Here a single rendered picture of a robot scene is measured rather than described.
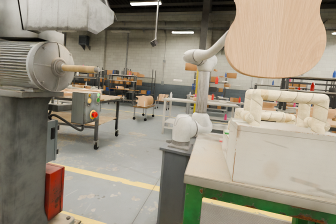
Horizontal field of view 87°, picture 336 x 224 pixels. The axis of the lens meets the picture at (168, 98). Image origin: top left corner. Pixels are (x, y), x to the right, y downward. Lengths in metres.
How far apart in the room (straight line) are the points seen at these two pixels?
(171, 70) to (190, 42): 2.16
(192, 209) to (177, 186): 0.93
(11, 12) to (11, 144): 0.65
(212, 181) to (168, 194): 1.07
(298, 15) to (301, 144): 0.48
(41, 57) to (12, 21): 0.27
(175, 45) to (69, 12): 11.62
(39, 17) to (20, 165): 0.74
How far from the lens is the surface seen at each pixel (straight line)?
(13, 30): 1.20
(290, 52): 0.83
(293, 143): 0.62
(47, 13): 0.94
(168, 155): 1.52
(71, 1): 0.87
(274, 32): 0.83
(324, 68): 13.28
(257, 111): 0.58
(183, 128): 1.48
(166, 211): 1.73
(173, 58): 12.22
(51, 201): 1.46
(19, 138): 1.19
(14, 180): 1.26
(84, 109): 1.22
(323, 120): 0.65
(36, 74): 1.01
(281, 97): 0.60
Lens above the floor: 1.20
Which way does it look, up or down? 3 degrees down
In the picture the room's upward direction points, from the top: 5 degrees clockwise
